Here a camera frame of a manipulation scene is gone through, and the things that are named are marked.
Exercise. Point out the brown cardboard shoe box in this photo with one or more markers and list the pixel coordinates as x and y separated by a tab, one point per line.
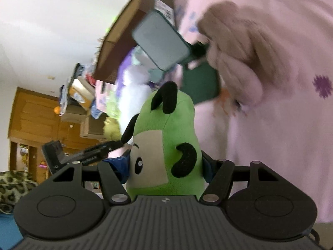
124	31

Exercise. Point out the pink plush bear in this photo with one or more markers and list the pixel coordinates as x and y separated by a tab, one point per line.
239	49

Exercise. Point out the wooden door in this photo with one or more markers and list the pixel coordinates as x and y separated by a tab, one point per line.
28	119

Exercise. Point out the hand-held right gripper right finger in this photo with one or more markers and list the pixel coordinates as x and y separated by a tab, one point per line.
209	170

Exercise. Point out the yellow plush toy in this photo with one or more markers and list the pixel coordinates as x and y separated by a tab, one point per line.
111	130

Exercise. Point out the small orange ball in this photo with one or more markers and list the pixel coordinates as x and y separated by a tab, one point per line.
56	110

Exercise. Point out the green plush toy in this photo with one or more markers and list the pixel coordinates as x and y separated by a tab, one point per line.
177	125

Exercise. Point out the leopard print cloth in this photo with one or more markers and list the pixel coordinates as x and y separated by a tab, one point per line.
13	187

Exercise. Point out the grey smartphone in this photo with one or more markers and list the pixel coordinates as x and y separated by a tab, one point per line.
161	40

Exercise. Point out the plain cardboard box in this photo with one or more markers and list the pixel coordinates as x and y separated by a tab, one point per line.
91	130

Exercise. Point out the pink flowered bed sheet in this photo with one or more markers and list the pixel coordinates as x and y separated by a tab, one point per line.
273	148

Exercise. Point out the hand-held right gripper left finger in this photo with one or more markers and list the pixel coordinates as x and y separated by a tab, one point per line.
120	167

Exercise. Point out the dark green phone stand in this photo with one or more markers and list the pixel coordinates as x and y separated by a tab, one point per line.
200	83

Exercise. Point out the white plush toy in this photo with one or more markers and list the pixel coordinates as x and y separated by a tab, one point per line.
135	93

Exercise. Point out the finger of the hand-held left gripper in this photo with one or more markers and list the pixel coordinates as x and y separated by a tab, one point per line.
106	146

